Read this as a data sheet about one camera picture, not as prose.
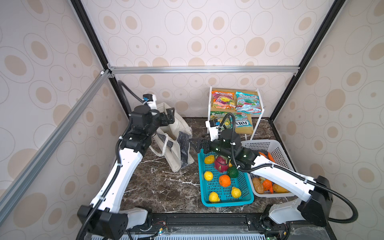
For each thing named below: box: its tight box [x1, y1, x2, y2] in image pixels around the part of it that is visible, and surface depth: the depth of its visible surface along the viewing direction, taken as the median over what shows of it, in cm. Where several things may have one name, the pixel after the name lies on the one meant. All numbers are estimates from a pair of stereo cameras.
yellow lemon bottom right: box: [231, 187, 242, 199], surface depth 81 cm
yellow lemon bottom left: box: [209, 191, 221, 203], surface depth 79 cm
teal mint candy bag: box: [235, 91, 262, 114], surface depth 79 cm
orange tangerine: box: [219, 174, 231, 188], surface depth 85 cm
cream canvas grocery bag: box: [149, 102, 195, 173], surface depth 89 cm
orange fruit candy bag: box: [211, 90, 236, 110], surface depth 79 cm
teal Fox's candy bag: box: [229, 112, 253, 129], surface depth 96 cm
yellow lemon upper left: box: [204, 155, 215, 165], surface depth 94 cm
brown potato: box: [252, 177, 265, 194], surface depth 78 cm
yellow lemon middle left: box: [204, 171, 214, 181], surface depth 87 cm
